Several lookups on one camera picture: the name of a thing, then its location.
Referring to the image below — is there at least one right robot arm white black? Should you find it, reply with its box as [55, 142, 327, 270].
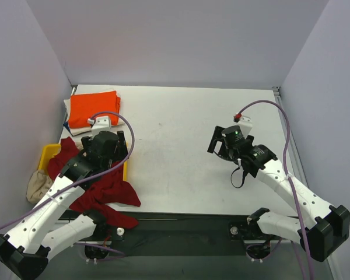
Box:
[207, 125, 350, 261]

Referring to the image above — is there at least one folded cream t shirt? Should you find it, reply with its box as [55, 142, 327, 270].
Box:
[63, 86, 126, 137]

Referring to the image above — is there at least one dark red t shirt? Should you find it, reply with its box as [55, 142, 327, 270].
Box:
[47, 137, 141, 229]

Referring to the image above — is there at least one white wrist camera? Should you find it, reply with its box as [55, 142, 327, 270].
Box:
[87, 116, 111, 137]
[233, 114, 253, 138]

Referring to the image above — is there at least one folded orange t shirt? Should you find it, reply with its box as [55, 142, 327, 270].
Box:
[67, 90, 122, 129]

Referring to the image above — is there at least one folded navy t shirt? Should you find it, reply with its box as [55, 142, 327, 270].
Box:
[63, 122, 70, 131]

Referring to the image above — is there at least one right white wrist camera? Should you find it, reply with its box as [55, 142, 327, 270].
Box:
[233, 114, 253, 138]

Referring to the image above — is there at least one yellow plastic tray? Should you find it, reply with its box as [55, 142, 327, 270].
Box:
[40, 142, 130, 190]

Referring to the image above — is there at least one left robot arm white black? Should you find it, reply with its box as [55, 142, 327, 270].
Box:
[0, 131, 131, 279]

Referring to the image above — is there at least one crumpled beige t shirt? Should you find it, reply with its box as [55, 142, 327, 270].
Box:
[26, 170, 53, 204]

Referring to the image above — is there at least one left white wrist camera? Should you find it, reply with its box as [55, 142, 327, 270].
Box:
[87, 116, 111, 137]

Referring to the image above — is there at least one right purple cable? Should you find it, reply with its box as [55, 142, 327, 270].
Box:
[239, 100, 316, 280]

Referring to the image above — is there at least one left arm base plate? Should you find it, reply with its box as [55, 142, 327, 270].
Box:
[68, 221, 126, 243]

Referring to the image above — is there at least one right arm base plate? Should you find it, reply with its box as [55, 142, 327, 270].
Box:
[228, 220, 279, 242]

